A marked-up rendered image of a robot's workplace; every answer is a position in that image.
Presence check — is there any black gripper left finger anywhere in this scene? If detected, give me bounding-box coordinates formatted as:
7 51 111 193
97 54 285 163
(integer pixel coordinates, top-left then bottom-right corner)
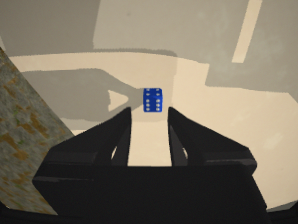
41 107 132 166

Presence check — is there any blue die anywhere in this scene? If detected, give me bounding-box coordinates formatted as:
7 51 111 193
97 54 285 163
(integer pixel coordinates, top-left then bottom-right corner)
143 88 163 112

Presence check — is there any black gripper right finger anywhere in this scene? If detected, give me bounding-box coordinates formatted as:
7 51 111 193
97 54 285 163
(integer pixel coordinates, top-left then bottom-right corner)
167 107 257 175

